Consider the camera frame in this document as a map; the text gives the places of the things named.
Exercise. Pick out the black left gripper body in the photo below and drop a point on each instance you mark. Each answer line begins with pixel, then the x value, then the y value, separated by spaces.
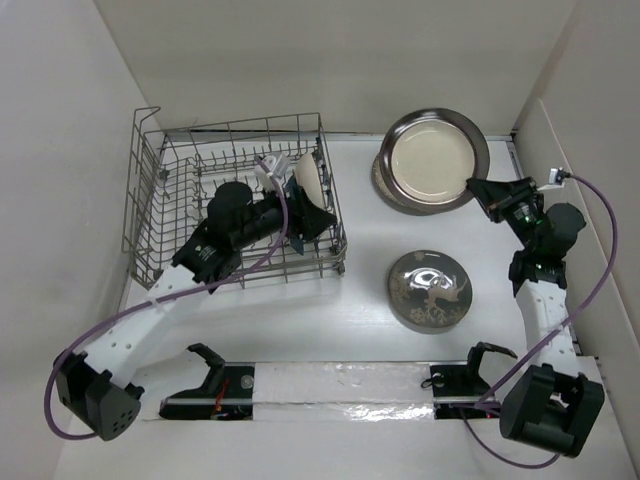
pixel 289 224

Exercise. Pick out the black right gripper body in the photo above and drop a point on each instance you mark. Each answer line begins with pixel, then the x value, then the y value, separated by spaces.
pixel 519 209

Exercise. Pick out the blue shell shaped dish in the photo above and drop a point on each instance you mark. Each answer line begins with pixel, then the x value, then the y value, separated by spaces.
pixel 291 186

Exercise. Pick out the cream divided plate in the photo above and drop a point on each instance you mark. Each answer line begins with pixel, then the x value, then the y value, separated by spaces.
pixel 307 177

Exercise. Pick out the silver metal plate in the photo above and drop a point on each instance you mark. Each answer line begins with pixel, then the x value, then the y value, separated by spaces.
pixel 427 156

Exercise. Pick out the grey tree pattern plate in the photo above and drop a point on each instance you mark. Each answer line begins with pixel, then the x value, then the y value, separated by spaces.
pixel 429 290

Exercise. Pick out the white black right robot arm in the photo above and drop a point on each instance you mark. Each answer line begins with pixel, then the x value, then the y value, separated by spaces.
pixel 545 400

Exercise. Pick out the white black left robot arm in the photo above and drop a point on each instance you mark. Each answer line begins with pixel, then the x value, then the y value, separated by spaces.
pixel 92 377

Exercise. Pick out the speckled beige round plate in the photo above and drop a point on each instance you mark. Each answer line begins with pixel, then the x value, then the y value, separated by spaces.
pixel 387 196

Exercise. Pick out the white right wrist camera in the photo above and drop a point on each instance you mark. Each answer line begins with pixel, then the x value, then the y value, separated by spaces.
pixel 556 179

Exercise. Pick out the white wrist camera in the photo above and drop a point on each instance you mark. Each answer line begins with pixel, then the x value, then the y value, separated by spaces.
pixel 556 179
pixel 270 167

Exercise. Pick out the grey wire dish rack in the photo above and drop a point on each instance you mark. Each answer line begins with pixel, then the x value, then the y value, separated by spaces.
pixel 174 173

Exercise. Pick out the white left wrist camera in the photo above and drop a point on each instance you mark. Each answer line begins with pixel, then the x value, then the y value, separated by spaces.
pixel 270 167

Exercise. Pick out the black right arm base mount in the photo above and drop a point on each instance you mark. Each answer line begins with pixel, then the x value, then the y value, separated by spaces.
pixel 456 386

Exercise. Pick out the silver metal rail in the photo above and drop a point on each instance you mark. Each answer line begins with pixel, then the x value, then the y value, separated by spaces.
pixel 280 400

